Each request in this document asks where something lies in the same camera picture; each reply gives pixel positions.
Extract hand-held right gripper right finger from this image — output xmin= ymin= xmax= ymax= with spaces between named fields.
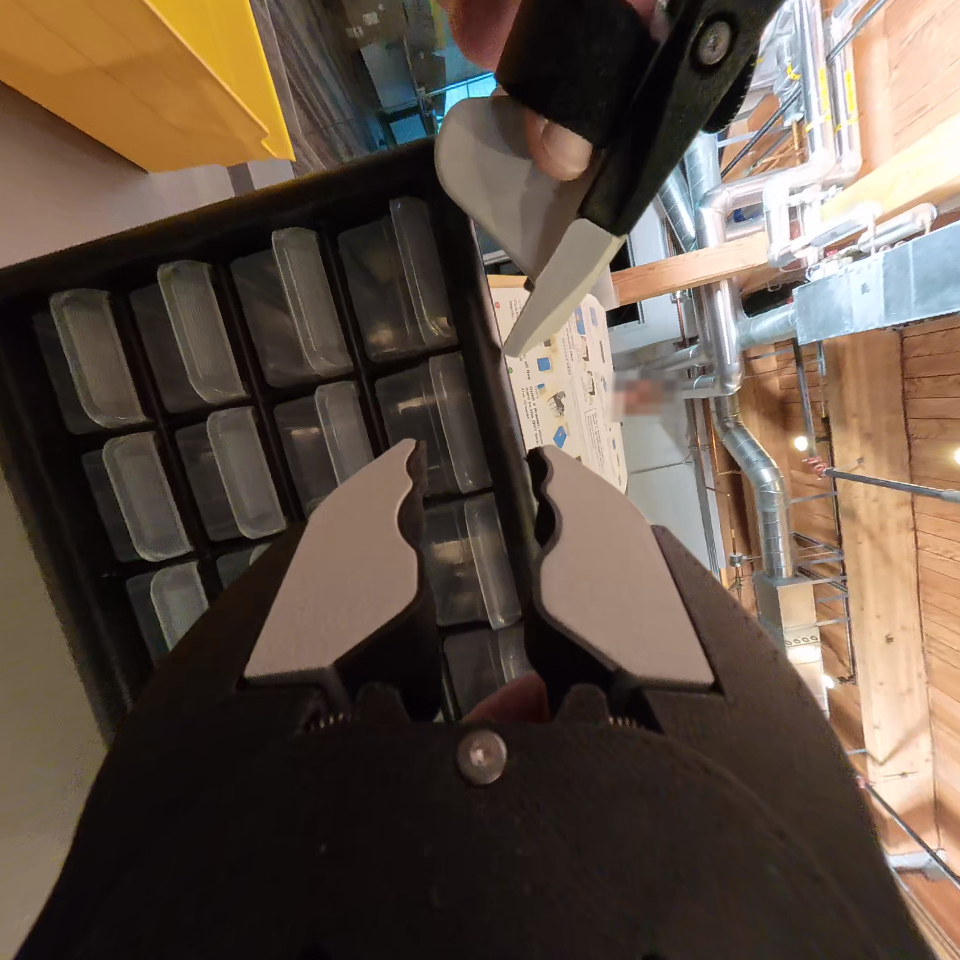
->
xmin=523 ymin=444 xmax=716 ymax=714

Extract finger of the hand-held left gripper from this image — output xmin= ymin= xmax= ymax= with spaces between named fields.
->
xmin=504 ymin=219 xmax=629 ymax=358

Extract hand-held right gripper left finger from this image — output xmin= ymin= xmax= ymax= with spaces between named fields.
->
xmin=241 ymin=437 xmax=444 ymax=714

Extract clear plastic drawer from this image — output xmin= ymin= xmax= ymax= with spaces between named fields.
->
xmin=375 ymin=352 xmax=492 ymax=496

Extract black drawer cabinet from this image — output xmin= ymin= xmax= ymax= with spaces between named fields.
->
xmin=0 ymin=138 xmax=545 ymax=744

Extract person's left hand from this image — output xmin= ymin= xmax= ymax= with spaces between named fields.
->
xmin=438 ymin=0 xmax=669 ymax=181

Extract printed instruction sheet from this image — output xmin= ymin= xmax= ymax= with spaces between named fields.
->
xmin=487 ymin=273 xmax=627 ymax=492

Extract silver insulated pipes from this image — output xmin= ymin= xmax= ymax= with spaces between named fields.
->
xmin=693 ymin=0 xmax=939 ymax=399

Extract dark metal rod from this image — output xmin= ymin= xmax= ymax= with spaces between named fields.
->
xmin=821 ymin=465 xmax=960 ymax=502

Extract yellow plastic bin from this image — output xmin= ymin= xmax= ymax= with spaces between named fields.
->
xmin=0 ymin=0 xmax=297 ymax=174

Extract metal duct junction box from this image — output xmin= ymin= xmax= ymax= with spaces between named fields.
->
xmin=753 ymin=573 xmax=826 ymax=654

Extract silver spiral ventilation duct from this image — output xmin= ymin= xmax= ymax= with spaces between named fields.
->
xmin=708 ymin=393 xmax=796 ymax=582

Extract grey rectangular air duct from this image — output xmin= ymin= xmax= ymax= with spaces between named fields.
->
xmin=738 ymin=221 xmax=960 ymax=350

